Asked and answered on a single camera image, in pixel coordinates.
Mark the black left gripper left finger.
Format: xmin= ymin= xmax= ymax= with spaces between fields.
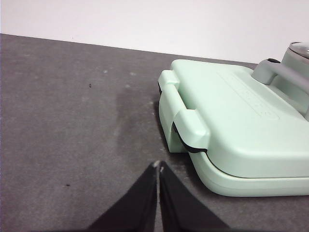
xmin=88 ymin=161 xmax=160 ymax=232

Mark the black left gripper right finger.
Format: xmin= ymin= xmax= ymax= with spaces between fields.
xmin=159 ymin=161 xmax=233 ymax=232

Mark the green breakfast machine base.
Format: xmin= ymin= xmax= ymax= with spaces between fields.
xmin=158 ymin=71 xmax=309 ymax=198

